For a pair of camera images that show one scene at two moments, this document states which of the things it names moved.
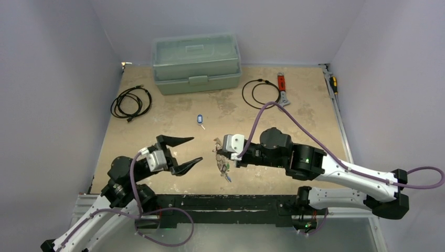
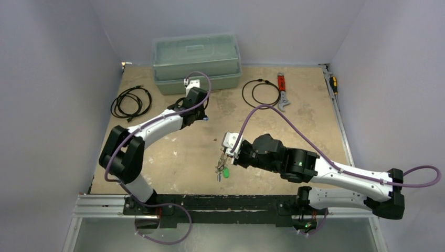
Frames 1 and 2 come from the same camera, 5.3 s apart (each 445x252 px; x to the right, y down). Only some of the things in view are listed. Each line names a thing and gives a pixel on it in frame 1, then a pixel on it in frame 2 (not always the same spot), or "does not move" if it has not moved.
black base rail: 281,209 does not move
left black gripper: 172,165 to 202,114
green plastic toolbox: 190,63 does not move
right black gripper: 222,153 does not move
